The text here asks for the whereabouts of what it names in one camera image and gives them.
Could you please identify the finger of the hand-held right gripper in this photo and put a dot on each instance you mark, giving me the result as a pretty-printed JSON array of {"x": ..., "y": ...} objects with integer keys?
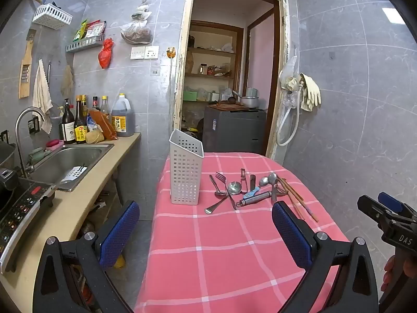
[
  {"x": 369, "y": 205},
  {"x": 389, "y": 202}
]

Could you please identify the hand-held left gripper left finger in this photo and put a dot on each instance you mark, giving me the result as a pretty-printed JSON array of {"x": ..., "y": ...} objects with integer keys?
[{"x": 119, "y": 231}]

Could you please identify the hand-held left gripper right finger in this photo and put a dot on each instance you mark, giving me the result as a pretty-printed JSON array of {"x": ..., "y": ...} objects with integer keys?
[{"x": 290, "y": 234}]

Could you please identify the wooden chopstick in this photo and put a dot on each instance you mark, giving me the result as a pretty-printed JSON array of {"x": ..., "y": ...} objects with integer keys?
[
  {"x": 306, "y": 207},
  {"x": 295, "y": 193},
  {"x": 295, "y": 206}
]

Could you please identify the large steel spoon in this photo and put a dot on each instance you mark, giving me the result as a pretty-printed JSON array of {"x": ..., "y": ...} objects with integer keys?
[{"x": 272, "y": 178}]

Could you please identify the small steel knife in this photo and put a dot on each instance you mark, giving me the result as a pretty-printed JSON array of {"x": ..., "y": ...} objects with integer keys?
[{"x": 252, "y": 182}]

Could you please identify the small steel ladle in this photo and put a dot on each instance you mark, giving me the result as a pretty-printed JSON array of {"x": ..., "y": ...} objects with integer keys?
[{"x": 233, "y": 187}]

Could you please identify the white perforated utensil holder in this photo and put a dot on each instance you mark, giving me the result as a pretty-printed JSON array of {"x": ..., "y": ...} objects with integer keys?
[{"x": 185, "y": 176}]

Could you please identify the steel fork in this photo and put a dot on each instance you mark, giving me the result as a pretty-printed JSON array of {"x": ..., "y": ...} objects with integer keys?
[{"x": 221, "y": 176}]

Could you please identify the small steel spoon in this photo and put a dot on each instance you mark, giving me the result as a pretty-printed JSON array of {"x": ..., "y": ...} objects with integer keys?
[{"x": 212, "y": 181}]

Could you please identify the person's right hand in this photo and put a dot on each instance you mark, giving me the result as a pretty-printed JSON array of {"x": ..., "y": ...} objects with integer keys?
[{"x": 389, "y": 272}]

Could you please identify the beige kitchen counter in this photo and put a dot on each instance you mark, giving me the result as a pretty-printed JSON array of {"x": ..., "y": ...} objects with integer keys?
[{"x": 81, "y": 208}]

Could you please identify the pink checked tablecloth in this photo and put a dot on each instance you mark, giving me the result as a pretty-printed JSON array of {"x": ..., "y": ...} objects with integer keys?
[{"x": 228, "y": 251}]

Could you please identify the white slotted sink strainer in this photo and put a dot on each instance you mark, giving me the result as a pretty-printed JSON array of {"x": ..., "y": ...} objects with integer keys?
[{"x": 73, "y": 173}]

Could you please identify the steel sink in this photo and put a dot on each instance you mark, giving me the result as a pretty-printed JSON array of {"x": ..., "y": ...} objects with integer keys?
[{"x": 65, "y": 166}]

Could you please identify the beige loofah scrubber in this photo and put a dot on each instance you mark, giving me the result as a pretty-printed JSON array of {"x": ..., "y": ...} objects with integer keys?
[{"x": 94, "y": 135}]

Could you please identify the black induction cooker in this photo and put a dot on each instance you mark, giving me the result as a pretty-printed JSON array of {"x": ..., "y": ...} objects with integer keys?
[{"x": 19, "y": 208}]

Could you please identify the orange food packet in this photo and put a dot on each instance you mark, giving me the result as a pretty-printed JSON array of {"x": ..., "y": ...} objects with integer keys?
[{"x": 102, "y": 124}]

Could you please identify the pink soap dish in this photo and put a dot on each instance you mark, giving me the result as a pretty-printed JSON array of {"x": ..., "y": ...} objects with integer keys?
[{"x": 53, "y": 143}]

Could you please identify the green cup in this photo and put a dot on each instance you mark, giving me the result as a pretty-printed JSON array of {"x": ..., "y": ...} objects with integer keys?
[{"x": 35, "y": 155}]

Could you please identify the large cooking oil jug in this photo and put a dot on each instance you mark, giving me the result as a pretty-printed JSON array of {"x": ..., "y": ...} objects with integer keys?
[{"x": 123, "y": 117}]

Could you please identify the yellow-label soy sauce bottle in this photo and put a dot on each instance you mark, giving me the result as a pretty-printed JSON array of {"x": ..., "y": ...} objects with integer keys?
[{"x": 80, "y": 124}]

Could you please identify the dark pump bottle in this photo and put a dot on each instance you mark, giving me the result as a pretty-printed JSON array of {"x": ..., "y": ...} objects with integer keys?
[{"x": 67, "y": 124}]

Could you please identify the clear yellow-cap sauce bottle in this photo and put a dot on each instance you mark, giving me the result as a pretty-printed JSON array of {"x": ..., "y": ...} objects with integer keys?
[{"x": 104, "y": 106}]

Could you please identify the cream rubber gloves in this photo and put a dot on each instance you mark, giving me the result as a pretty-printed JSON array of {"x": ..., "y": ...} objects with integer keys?
[{"x": 309, "y": 93}]

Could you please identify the dark-cap sauce bottle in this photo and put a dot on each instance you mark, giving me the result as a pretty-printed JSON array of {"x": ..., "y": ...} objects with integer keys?
[{"x": 95, "y": 102}]

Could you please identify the aluminium pot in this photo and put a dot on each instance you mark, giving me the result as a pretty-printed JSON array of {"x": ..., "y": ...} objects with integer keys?
[{"x": 250, "y": 101}]

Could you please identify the wooden cutting board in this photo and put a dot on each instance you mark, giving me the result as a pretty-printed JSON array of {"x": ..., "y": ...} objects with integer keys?
[{"x": 228, "y": 106}]

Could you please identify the steel faucet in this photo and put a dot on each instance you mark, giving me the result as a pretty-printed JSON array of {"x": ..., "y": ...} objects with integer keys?
[{"x": 19, "y": 127}]

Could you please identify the green box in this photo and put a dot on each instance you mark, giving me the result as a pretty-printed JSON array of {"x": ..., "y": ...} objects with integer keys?
[{"x": 190, "y": 95}]

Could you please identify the beige hanging towel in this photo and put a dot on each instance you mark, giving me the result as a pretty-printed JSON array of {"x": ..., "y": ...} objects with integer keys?
[{"x": 40, "y": 96}]

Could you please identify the clear hanging plastic bag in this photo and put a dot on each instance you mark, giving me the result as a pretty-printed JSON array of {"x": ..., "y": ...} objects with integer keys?
[{"x": 288, "y": 71}]

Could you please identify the beige hanging net cloth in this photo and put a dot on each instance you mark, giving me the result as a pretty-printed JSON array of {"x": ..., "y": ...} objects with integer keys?
[{"x": 67, "y": 80}]

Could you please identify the wooden shelf unit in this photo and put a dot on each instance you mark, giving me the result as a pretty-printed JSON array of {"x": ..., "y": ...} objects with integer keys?
[{"x": 211, "y": 77}]

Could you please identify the hanging metal utensil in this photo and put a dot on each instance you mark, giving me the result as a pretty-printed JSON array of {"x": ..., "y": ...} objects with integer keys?
[{"x": 49, "y": 70}]

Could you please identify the red plastic bag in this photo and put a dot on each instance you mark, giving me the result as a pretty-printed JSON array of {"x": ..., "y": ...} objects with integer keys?
[{"x": 106, "y": 53}]

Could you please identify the glass jar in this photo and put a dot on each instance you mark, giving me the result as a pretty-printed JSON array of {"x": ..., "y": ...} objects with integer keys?
[{"x": 203, "y": 68}]

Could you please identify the wooden grater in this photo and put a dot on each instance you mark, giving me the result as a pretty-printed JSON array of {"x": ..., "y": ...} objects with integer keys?
[{"x": 25, "y": 71}]

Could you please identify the clear bag of dried goods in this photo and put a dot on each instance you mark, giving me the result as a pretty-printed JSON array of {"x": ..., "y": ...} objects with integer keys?
[{"x": 136, "y": 29}]

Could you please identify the red snack packets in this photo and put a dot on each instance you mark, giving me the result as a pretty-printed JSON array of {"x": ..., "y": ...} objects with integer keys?
[{"x": 95, "y": 29}]

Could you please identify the green snack packet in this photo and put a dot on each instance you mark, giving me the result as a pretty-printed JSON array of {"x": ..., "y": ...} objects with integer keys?
[{"x": 78, "y": 31}]

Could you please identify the black wall outlet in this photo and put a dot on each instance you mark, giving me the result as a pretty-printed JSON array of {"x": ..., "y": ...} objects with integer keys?
[{"x": 32, "y": 125}]

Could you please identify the small white wall cover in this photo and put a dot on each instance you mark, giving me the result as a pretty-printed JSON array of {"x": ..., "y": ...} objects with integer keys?
[{"x": 155, "y": 71}]

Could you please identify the wooden door frame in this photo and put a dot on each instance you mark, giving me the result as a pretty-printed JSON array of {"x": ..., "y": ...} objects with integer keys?
[{"x": 182, "y": 71}]

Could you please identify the white wall switch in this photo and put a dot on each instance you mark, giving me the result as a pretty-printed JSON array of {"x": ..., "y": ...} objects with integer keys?
[{"x": 137, "y": 52}]

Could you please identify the white wall socket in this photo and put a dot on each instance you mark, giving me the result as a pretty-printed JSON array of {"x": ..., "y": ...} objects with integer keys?
[{"x": 151, "y": 52}]

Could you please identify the orange wall plug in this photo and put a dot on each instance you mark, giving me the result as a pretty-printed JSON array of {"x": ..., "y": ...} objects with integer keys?
[{"x": 170, "y": 52}]

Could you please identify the grey wall shelf rack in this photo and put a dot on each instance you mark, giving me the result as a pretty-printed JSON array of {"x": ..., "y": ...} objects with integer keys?
[{"x": 83, "y": 44}]

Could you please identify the white wall basket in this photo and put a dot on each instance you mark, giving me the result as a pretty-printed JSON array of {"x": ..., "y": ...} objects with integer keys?
[{"x": 52, "y": 14}]

